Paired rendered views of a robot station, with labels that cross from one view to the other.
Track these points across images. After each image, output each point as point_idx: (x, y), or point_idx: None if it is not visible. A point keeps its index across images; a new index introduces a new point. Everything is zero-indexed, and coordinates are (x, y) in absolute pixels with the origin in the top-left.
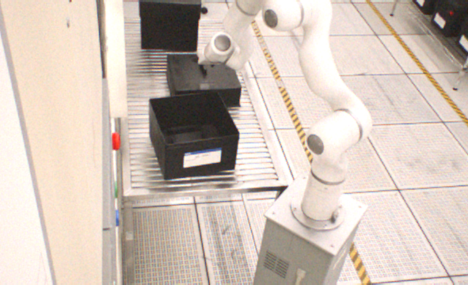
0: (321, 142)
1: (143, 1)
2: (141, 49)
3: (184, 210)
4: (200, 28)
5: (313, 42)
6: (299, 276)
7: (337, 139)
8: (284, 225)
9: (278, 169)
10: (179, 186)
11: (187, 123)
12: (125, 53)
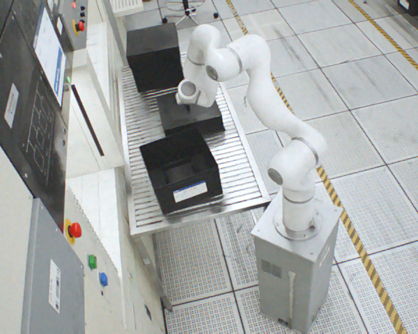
0: (279, 175)
1: (129, 55)
2: (138, 92)
3: None
4: None
5: (256, 84)
6: (291, 277)
7: (293, 170)
8: (269, 240)
9: (261, 186)
10: None
11: (178, 157)
12: (125, 99)
